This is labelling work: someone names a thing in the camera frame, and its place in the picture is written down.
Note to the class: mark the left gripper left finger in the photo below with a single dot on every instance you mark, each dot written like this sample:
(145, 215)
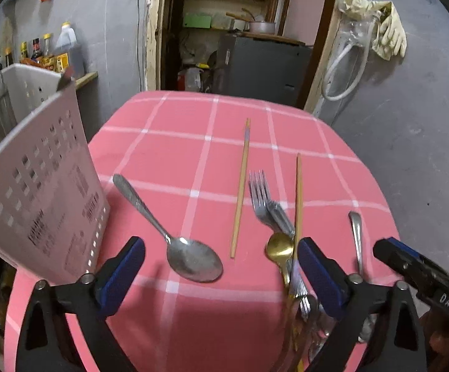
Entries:
(46, 343)

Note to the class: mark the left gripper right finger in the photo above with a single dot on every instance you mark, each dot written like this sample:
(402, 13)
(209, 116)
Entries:
(397, 339)

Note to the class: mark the silver fork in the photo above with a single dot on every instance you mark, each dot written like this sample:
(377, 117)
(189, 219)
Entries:
(271, 213)

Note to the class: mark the right hand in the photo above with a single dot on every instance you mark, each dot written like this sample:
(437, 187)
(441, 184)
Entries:
(436, 335)

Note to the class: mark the silver spoon at right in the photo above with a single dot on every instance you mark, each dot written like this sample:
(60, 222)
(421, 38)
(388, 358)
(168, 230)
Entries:
(356, 224)

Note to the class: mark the white perforated utensil basket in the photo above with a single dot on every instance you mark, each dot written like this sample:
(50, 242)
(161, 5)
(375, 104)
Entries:
(53, 209)

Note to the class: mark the gold spoon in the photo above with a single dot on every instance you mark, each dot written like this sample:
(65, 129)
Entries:
(279, 250)

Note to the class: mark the right wooden chopstick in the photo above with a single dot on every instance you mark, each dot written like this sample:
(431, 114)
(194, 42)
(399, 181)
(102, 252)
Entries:
(298, 227)

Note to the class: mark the wooden chopstick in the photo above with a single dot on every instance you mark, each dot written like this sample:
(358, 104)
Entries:
(298, 227)
(241, 191)

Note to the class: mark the pink checked tablecloth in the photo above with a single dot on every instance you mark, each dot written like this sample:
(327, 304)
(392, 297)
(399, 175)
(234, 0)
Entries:
(184, 152)

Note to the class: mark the metal tongs in basket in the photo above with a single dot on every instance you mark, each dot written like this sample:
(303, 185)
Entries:
(7, 117)

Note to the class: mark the yellow rubber gloves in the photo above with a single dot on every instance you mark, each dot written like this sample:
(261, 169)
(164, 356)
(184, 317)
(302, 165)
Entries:
(389, 39)

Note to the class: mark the left wooden chopstick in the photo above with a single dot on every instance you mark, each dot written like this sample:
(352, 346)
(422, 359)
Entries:
(241, 191)

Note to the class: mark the dark grey cabinet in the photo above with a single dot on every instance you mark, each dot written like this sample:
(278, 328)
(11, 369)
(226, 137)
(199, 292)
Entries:
(260, 69)

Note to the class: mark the dark soy sauce bottle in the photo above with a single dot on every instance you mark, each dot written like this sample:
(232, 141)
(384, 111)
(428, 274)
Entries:
(37, 55)

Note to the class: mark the large oil jug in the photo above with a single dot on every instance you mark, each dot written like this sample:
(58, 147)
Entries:
(68, 52)

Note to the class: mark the silver pot on cabinet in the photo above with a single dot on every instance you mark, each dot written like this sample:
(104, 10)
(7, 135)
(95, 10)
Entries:
(262, 27)

